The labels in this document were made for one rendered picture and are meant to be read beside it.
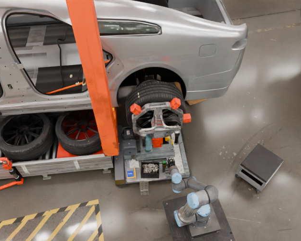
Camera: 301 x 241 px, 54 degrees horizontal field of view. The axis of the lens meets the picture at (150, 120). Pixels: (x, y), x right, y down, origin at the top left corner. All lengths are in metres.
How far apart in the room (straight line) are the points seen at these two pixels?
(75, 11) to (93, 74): 0.56
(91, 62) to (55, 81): 1.58
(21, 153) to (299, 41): 4.99
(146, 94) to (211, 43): 0.81
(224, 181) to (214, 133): 0.75
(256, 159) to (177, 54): 1.57
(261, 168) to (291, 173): 0.61
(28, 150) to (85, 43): 1.84
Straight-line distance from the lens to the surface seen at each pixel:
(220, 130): 4.28
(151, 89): 3.06
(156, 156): 3.76
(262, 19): 6.54
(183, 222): 2.90
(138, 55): 2.98
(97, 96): 2.60
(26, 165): 3.75
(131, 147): 3.55
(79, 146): 3.55
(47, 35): 4.68
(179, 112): 3.09
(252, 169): 3.64
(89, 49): 2.27
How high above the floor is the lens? 3.36
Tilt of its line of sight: 52 degrees down
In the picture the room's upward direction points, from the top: 1 degrees counter-clockwise
